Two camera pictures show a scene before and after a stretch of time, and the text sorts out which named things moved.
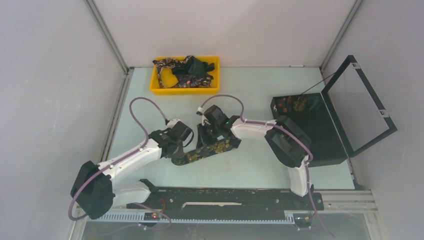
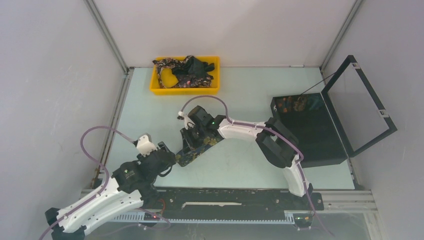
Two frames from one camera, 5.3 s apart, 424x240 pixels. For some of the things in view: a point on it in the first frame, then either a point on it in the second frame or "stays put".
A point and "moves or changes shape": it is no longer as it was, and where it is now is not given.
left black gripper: (178, 152) to (161, 144)
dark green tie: (192, 65) stays put
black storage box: (310, 111) stays put
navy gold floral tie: (209, 149) moves or changes shape
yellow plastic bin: (169, 79) stays put
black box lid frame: (346, 65) stays put
